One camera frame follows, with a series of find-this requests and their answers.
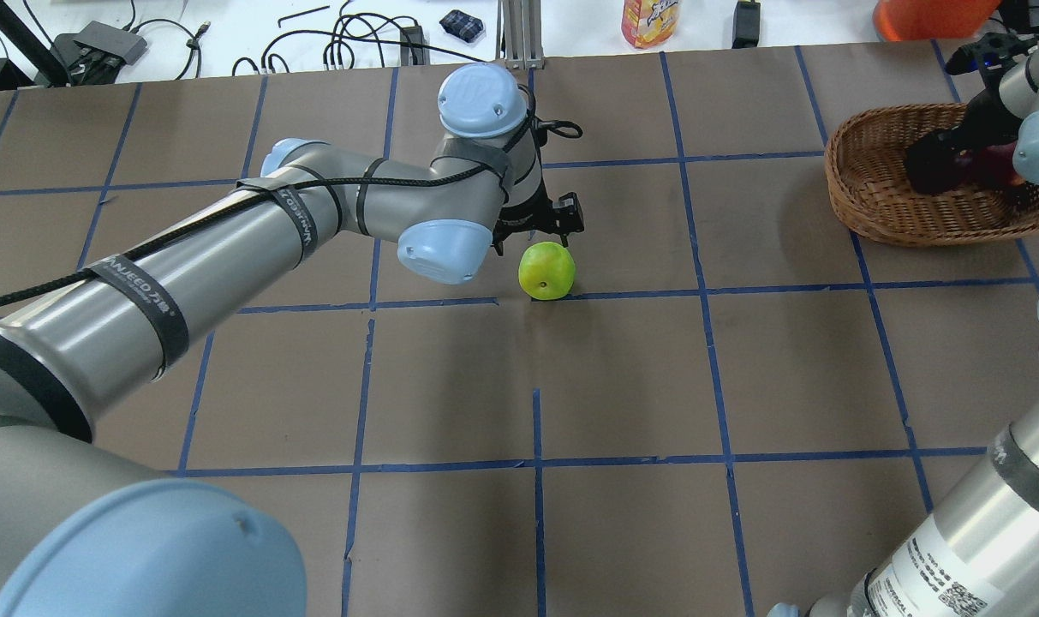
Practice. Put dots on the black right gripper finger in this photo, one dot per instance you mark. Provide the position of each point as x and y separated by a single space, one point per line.
930 164

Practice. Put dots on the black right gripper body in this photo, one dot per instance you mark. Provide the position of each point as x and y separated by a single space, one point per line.
937 161

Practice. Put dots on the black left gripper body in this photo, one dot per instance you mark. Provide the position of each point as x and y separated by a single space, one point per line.
519 214

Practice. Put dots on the dark red apple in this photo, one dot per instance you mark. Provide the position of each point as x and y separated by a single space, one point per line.
991 167

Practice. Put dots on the green apple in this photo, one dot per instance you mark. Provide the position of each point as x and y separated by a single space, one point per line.
546 271

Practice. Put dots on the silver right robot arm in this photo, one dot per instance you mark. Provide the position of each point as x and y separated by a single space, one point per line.
977 552

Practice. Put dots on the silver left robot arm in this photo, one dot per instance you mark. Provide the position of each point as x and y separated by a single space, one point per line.
84 532

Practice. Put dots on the woven wicker basket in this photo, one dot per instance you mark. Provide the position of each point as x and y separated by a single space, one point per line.
892 180

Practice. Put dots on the orange bucket with grey lid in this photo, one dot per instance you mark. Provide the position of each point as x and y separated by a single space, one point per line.
920 20

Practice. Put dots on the dark blue computer mouse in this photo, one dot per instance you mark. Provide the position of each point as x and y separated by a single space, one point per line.
461 25

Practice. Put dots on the yellow juice bottle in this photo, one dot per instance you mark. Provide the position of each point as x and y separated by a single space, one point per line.
645 24

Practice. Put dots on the black power adapter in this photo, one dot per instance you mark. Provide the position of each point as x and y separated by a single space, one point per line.
746 24

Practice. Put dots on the black allen key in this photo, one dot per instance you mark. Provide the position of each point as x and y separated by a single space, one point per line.
299 15

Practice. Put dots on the grey usb hub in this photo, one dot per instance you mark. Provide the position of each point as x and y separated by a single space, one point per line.
97 53

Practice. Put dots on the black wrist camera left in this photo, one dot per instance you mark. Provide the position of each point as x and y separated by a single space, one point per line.
567 217

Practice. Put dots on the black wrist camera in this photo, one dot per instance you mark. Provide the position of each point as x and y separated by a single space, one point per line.
993 51
567 217

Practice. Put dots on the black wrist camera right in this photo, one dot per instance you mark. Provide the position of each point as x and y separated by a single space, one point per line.
993 51

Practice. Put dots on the aluminium frame post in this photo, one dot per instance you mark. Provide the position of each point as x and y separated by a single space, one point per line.
519 33

